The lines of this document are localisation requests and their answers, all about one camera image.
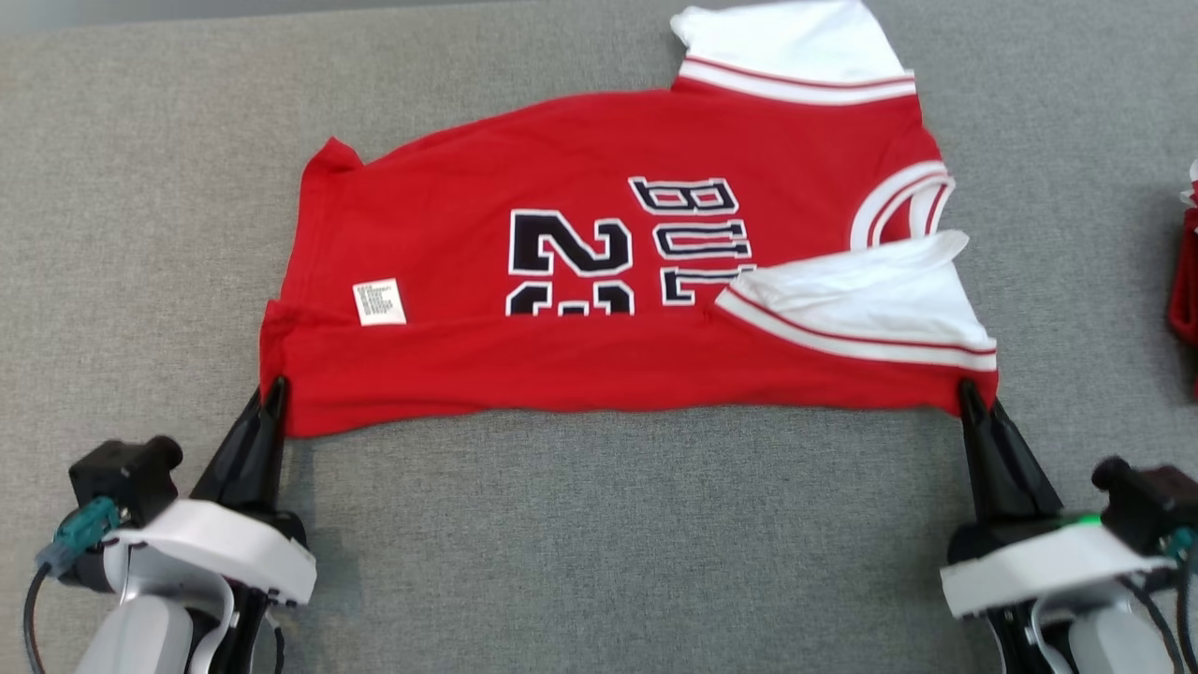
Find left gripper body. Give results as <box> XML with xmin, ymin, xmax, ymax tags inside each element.
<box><xmin>103</xmin><ymin>499</ymin><xmax>318</xmax><ymax>608</ymax></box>

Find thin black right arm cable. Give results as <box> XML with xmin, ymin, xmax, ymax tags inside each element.
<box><xmin>1123</xmin><ymin>552</ymin><xmax>1198</xmax><ymax>674</ymax></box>

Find red Bulls shorts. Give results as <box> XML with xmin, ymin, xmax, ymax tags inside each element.
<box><xmin>1167</xmin><ymin>157</ymin><xmax>1198</xmax><ymax>402</ymax></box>

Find red Bulls jersey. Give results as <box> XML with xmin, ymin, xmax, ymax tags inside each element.
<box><xmin>259</xmin><ymin>0</ymin><xmax>1001</xmax><ymax>440</ymax></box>

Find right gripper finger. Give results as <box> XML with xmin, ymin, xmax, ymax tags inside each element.
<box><xmin>957</xmin><ymin>377</ymin><xmax>1017</xmax><ymax>528</ymax></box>
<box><xmin>989</xmin><ymin>400</ymin><xmax>1066</xmax><ymax>524</ymax></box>

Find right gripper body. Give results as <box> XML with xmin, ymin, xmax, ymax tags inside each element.
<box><xmin>940</xmin><ymin>512</ymin><xmax>1176</xmax><ymax>620</ymax></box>

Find left cable with teal connector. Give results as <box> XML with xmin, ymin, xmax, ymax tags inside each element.
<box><xmin>23</xmin><ymin>496</ymin><xmax>124</xmax><ymax>674</ymax></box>

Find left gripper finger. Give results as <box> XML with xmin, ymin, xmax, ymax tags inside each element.
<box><xmin>191</xmin><ymin>390</ymin><xmax>269</xmax><ymax>507</ymax></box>
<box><xmin>252</xmin><ymin>376</ymin><xmax>290</xmax><ymax>515</ymax></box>

